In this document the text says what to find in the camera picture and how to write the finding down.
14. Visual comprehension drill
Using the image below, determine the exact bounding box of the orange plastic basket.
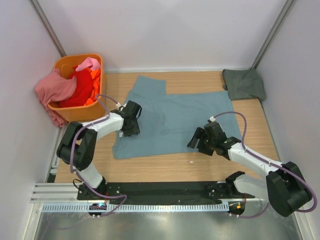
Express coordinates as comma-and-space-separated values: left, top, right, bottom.
47, 53, 106, 122

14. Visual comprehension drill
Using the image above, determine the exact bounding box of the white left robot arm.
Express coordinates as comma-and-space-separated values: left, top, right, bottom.
56, 100, 142, 200

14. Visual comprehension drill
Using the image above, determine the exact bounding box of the grey t shirt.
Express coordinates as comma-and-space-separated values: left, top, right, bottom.
222, 68, 267, 101

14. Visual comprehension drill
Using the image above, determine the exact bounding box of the light pink t shirt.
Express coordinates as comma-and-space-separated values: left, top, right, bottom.
75, 57, 101, 72

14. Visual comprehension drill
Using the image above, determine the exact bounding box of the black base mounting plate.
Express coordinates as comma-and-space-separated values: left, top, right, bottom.
76, 180, 256, 205

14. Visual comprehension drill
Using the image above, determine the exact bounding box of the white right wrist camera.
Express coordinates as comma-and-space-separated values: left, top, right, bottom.
208, 116, 216, 123

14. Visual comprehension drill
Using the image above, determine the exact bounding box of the red t shirt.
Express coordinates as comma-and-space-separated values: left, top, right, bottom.
58, 67, 94, 108

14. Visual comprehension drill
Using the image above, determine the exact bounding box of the slotted grey cable duct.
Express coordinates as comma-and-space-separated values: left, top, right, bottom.
42, 202, 229, 213

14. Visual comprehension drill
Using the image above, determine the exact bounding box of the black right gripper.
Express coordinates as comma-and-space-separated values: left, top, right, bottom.
187, 127, 216, 156

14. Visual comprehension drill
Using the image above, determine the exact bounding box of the aluminium frame rail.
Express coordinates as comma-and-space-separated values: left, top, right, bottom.
29, 182, 81, 204

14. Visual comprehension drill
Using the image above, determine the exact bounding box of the orange t shirt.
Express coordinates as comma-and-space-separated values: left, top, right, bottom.
84, 69, 101, 106

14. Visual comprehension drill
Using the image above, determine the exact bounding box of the light blue t shirt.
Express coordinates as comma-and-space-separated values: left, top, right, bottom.
112, 76, 242, 159

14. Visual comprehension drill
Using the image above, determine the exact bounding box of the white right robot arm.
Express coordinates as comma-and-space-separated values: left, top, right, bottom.
187, 121, 317, 217

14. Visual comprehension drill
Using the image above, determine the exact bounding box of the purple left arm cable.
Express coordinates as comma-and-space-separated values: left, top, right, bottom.
69, 94, 129, 217

